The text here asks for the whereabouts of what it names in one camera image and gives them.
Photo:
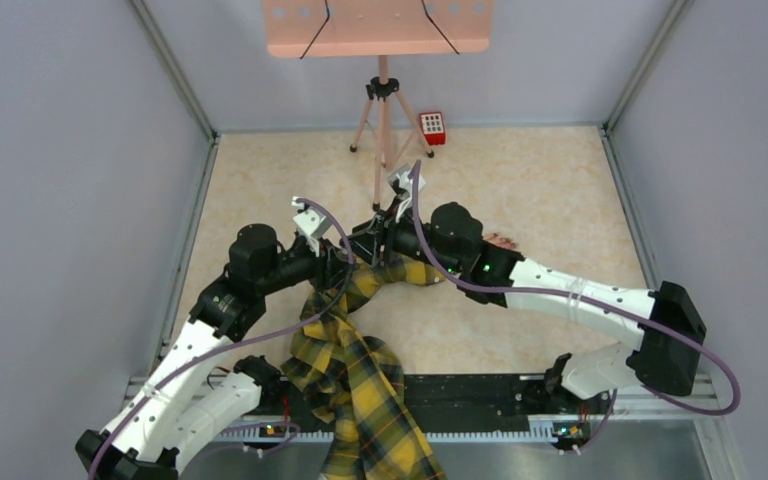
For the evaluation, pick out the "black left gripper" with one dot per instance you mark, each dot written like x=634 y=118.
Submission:
x=334 y=265

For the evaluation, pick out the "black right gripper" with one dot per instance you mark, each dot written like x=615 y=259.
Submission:
x=364 y=241

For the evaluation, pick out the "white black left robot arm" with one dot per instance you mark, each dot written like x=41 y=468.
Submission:
x=162 y=429

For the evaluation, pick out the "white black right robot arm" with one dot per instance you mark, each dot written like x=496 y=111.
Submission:
x=657 y=333

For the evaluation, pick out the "mannequin hand painted nails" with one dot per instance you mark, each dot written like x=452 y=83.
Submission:
x=500 y=241

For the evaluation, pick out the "yellow plaid shirt sleeve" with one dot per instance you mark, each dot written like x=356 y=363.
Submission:
x=356 y=383

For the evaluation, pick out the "red keypad box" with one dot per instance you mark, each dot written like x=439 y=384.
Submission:
x=433 y=127

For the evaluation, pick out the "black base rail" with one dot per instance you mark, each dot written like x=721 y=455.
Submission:
x=510 y=408

